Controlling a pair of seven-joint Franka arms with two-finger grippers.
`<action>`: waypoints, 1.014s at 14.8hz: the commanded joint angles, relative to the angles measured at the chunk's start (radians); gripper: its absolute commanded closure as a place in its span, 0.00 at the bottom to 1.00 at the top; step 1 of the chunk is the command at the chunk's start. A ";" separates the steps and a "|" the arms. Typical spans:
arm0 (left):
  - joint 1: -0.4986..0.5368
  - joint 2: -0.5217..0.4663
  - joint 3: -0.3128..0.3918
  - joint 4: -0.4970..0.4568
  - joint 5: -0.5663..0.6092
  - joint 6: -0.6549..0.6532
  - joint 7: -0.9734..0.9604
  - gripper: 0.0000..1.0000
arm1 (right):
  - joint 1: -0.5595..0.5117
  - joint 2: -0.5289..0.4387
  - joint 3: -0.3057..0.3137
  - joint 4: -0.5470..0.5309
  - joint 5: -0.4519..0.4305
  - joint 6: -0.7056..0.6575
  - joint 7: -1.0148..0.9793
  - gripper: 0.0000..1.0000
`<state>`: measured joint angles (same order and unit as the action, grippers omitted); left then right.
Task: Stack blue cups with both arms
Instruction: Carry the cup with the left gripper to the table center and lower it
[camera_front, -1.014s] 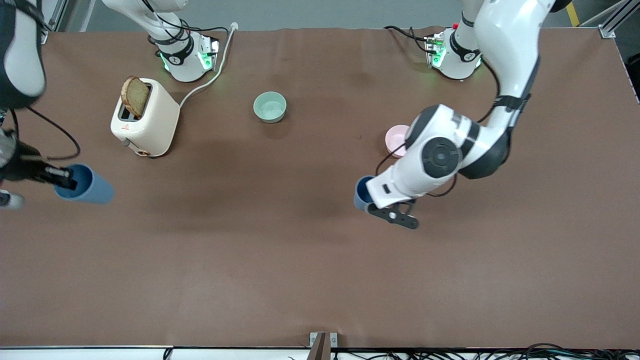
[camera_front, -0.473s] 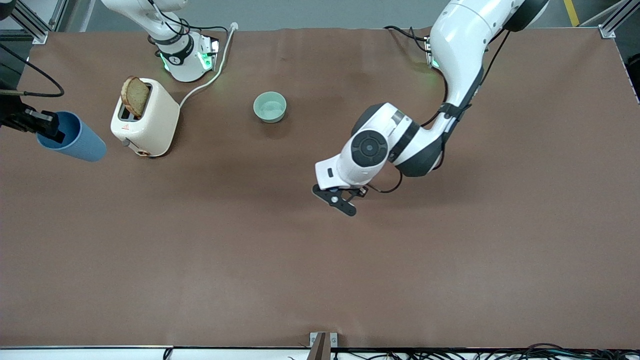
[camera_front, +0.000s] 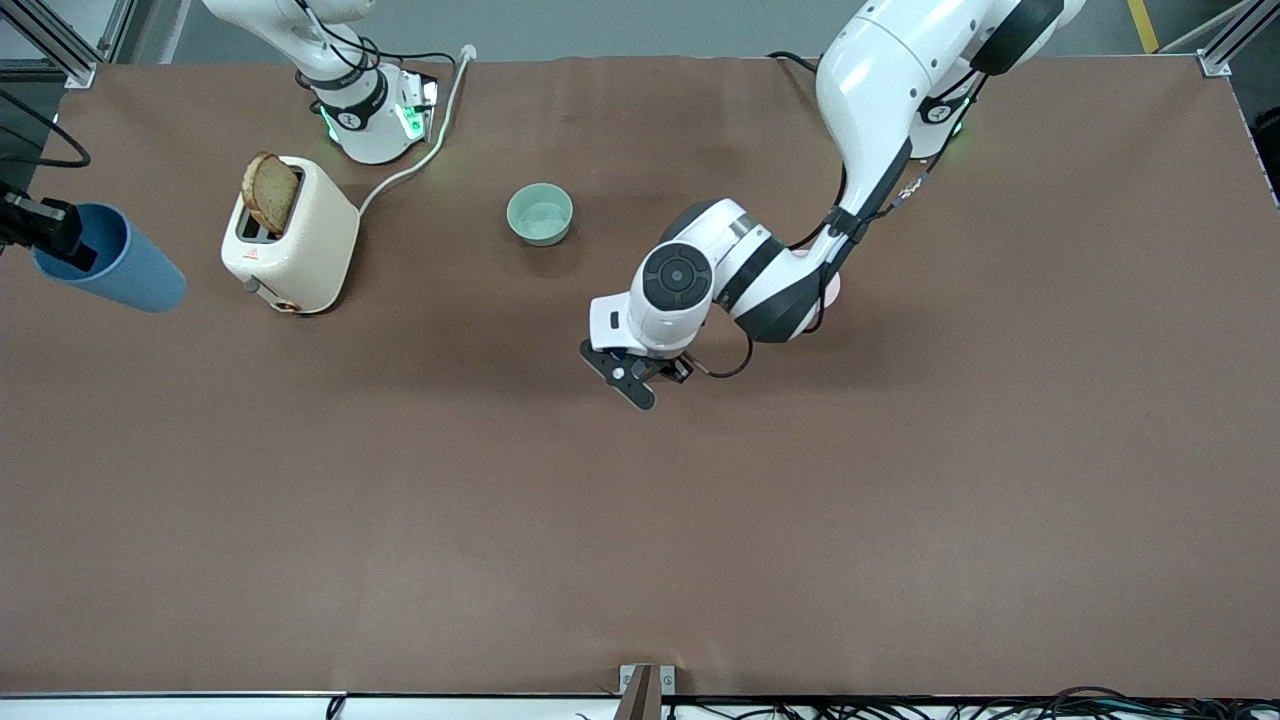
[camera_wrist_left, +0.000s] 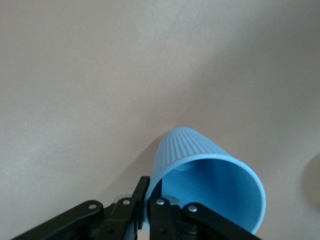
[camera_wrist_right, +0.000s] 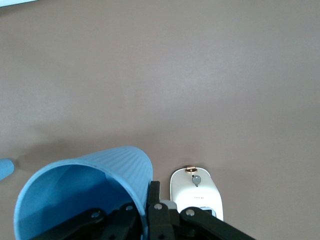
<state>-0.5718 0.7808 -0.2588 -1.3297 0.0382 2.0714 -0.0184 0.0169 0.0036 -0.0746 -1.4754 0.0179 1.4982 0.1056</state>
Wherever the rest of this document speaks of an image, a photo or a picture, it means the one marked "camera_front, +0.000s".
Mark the mint green bowl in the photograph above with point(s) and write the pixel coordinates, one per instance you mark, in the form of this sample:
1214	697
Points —
540	215

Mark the aluminium frame profile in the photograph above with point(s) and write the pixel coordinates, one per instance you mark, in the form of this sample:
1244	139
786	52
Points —
78	72
1215	62

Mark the cream white toaster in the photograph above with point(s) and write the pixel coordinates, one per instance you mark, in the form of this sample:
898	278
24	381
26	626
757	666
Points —
310	240

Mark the brown table cover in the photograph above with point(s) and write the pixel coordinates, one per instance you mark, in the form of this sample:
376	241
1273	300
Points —
640	550

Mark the grey metal mount bracket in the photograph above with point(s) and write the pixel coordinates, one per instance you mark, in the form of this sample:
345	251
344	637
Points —
628	676

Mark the blue ribbed plastic cup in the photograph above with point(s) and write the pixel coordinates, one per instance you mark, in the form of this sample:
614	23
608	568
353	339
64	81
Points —
140	275

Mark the brown bread slice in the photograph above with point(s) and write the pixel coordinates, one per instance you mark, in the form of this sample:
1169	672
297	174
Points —
270	195

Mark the pink bowl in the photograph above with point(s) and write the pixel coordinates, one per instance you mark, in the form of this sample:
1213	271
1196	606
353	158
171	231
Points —
835	288

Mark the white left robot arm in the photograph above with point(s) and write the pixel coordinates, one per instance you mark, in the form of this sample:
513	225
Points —
880	100

